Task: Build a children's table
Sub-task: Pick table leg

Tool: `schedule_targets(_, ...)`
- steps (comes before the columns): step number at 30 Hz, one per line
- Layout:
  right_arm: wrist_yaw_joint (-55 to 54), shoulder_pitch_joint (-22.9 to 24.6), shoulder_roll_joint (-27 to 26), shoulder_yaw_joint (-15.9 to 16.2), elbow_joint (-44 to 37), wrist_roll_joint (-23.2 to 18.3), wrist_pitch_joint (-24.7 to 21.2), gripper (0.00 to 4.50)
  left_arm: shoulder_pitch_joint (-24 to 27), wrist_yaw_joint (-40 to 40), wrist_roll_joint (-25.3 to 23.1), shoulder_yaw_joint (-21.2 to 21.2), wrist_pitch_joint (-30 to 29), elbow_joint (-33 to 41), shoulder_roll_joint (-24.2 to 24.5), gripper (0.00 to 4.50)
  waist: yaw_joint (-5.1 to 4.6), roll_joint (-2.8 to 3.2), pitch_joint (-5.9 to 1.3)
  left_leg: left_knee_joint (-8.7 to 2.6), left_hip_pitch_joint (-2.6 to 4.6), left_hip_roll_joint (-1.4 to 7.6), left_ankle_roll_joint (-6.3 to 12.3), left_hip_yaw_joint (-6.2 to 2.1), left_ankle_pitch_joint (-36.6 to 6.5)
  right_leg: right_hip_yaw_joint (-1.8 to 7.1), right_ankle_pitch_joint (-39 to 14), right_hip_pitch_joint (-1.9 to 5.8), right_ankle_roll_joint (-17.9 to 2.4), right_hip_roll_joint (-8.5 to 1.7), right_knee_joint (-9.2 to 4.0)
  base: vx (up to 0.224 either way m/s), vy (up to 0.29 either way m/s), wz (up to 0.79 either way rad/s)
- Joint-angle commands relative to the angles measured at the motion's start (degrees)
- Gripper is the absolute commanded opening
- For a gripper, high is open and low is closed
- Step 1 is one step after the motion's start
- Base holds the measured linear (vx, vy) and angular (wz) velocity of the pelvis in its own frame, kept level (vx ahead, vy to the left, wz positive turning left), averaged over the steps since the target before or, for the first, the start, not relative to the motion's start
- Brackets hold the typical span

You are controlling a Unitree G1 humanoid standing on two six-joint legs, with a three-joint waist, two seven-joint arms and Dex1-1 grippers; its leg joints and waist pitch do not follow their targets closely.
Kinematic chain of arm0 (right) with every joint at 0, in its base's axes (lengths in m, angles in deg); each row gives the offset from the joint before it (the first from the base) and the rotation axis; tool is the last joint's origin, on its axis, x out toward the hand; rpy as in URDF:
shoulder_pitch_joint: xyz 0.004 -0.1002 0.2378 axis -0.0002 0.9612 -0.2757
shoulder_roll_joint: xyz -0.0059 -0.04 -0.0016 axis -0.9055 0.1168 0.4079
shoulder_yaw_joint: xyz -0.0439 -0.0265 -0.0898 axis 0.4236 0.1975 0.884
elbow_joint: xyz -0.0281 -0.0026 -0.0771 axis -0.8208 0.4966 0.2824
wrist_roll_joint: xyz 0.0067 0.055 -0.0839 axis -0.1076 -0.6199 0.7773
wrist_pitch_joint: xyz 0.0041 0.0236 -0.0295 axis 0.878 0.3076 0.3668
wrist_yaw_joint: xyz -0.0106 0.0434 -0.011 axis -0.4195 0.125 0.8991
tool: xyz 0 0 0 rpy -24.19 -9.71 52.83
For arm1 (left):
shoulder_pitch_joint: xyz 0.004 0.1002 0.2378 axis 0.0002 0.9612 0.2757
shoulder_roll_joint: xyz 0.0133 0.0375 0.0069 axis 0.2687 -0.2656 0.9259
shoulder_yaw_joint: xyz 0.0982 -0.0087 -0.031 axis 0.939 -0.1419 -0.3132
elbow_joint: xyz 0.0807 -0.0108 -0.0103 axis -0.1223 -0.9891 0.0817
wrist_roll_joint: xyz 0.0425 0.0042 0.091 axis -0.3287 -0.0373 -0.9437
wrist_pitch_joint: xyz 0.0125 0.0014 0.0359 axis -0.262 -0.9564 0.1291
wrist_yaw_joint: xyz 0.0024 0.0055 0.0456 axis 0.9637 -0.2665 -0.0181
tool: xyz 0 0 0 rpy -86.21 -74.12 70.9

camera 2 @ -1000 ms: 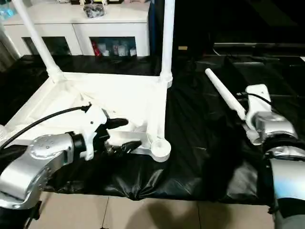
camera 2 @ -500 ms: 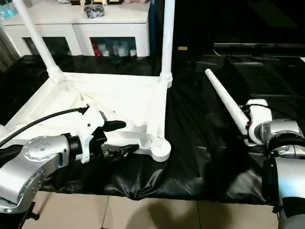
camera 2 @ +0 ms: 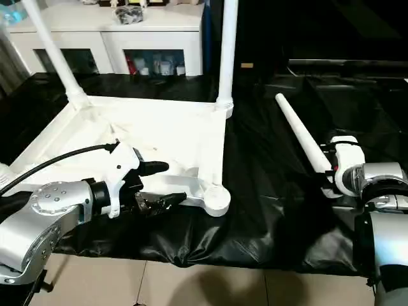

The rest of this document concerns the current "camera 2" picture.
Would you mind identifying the white sideboard with glass doors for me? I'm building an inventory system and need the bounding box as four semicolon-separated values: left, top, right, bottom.
3;0;205;76

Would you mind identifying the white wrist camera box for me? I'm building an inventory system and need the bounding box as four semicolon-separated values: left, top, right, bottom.
105;143;144;219
325;135;365;200

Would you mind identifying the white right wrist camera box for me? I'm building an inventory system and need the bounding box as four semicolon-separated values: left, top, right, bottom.
325;135;365;200

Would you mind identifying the long black bar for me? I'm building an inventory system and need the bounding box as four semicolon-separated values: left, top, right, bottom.
288;59;408;80

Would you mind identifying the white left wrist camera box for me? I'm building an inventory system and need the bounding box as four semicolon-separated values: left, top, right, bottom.
105;143;144;219

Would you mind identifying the dark object on cabinet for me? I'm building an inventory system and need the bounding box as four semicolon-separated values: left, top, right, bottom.
115;6;145;26

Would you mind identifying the white plastic table leg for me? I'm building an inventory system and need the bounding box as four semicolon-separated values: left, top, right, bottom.
21;0;90;109
275;93;335;192
217;0;240;119

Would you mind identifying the white plastic table top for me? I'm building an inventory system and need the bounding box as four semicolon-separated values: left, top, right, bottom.
0;94;231;219

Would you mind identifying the black plastic mat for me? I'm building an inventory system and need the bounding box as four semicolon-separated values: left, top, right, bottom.
0;70;408;275

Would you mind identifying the grey curtain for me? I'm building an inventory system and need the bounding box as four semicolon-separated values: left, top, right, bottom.
0;25;26;90

